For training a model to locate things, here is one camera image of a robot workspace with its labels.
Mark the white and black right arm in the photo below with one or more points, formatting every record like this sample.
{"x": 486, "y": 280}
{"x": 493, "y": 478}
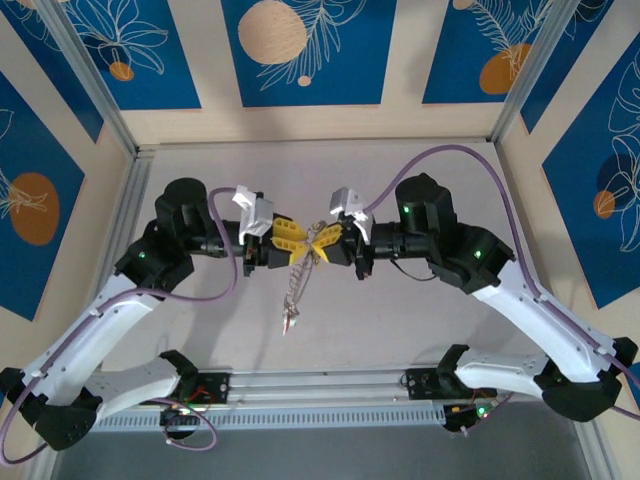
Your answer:
{"x": 540, "y": 315}

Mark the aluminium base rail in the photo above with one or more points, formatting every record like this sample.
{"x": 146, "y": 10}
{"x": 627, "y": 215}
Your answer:
{"x": 315, "y": 387}

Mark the aluminium frame post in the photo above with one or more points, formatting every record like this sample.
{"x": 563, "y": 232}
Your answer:
{"x": 85, "y": 65}
{"x": 530, "y": 65}

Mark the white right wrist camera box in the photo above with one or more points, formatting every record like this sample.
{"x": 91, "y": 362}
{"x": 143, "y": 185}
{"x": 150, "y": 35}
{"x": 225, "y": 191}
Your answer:
{"x": 342, "y": 200}

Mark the aluminium side rail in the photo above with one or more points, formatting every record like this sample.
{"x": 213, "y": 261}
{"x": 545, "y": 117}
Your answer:
{"x": 127, "y": 200}
{"x": 597, "y": 455}

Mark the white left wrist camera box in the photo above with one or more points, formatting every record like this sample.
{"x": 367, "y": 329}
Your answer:
{"x": 260, "y": 215}

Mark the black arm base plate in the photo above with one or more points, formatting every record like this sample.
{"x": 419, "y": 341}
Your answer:
{"x": 420, "y": 382}
{"x": 215, "y": 387}

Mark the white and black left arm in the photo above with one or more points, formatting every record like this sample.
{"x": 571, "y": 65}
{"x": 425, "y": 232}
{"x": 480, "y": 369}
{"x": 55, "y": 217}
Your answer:
{"x": 100, "y": 330}

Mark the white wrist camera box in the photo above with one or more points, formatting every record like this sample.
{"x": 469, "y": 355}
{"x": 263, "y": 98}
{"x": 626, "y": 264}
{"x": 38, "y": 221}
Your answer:
{"x": 260, "y": 215}
{"x": 342, "y": 200}

